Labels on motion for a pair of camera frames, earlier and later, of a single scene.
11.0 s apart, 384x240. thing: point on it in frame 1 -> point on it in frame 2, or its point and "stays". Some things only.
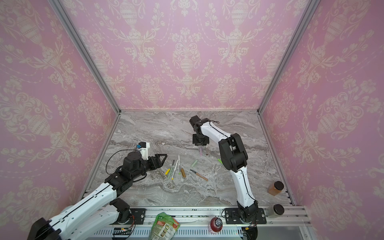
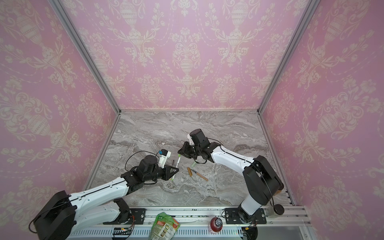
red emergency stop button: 215,225 stays
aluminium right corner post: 310,8 stays
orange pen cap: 183,173 -> 189,171
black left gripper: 159,163 -> 167,172
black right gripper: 201,142 -> 188,150
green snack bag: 164,227 stays
